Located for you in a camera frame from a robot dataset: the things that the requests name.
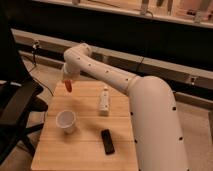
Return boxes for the black cable on floor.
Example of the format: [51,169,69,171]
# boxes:
[20,43,55,98]

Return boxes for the red pepper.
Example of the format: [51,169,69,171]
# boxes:
[65,80,72,93]

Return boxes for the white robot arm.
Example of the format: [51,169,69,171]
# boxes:
[62,43,190,171]

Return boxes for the black remote control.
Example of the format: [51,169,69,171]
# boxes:
[101,129,115,155]

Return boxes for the black office chair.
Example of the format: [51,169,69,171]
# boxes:
[0,19,48,165]

